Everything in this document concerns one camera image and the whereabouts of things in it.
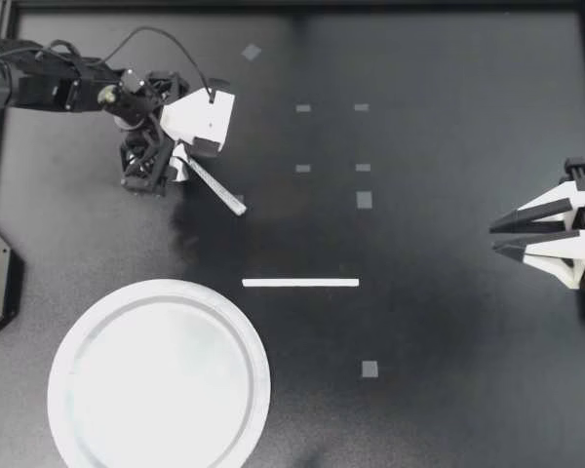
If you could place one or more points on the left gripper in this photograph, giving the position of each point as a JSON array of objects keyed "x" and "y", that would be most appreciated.
[{"x": 144, "y": 92}]

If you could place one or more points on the silver metal fork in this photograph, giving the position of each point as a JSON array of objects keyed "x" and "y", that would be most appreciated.
[{"x": 219, "y": 190}]

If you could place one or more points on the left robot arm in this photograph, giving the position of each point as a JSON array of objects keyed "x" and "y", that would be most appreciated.
[{"x": 24, "y": 83}]

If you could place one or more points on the white round plate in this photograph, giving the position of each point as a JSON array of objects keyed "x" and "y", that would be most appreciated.
[{"x": 158, "y": 380}]

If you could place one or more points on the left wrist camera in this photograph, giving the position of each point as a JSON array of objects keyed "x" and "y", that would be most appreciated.
[{"x": 197, "y": 117}]

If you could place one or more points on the black hexagonal base plate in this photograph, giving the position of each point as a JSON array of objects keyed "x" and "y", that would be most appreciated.
[{"x": 2, "y": 283}]

